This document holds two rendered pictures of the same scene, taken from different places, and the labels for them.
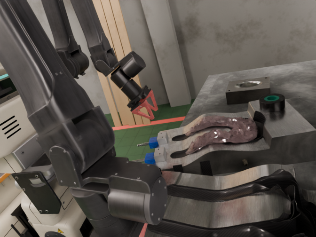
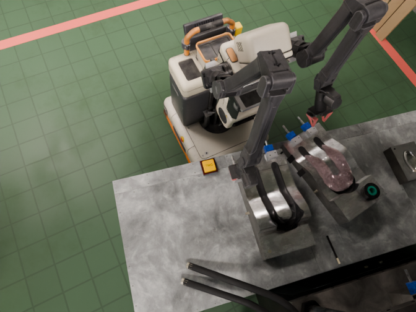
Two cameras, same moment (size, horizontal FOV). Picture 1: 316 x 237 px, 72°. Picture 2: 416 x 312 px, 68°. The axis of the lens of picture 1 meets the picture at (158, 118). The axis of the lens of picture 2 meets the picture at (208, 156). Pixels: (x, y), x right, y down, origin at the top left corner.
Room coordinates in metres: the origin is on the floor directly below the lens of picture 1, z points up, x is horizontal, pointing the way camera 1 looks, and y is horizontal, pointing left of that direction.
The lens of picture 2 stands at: (-0.24, -0.02, 2.34)
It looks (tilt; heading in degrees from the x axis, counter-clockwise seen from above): 68 degrees down; 34
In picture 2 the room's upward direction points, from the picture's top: 11 degrees clockwise
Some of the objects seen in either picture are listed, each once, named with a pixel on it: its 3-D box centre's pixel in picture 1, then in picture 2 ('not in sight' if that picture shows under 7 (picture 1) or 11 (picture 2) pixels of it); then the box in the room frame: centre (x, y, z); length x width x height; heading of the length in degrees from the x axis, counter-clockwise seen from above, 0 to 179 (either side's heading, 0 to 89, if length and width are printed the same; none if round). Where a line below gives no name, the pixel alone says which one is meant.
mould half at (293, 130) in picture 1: (221, 137); (330, 169); (0.67, -0.20, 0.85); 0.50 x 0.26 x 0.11; 76
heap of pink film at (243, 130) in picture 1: (218, 128); (332, 166); (0.66, -0.19, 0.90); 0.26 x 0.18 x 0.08; 76
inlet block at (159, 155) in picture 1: (148, 159); (290, 134); (0.67, 0.08, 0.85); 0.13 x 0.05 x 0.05; 76
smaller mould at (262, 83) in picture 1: (248, 90); (407, 163); (1.02, -0.49, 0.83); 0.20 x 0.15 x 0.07; 59
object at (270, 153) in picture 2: not in sight; (268, 147); (0.51, 0.11, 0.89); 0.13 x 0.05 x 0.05; 58
